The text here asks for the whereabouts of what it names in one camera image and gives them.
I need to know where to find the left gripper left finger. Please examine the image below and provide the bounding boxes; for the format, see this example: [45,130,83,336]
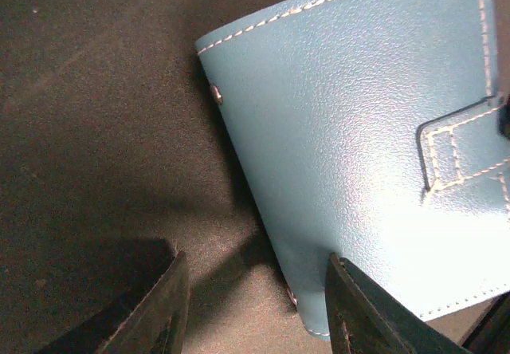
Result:
[38,251,190,353]

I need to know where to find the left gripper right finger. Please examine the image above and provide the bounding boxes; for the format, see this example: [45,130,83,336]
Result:
[325,253,467,354]

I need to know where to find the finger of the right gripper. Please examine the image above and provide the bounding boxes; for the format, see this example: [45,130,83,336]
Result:
[462,293,510,354]

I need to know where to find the blue card holder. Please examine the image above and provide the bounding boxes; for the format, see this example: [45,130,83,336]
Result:
[196,0,509,340]

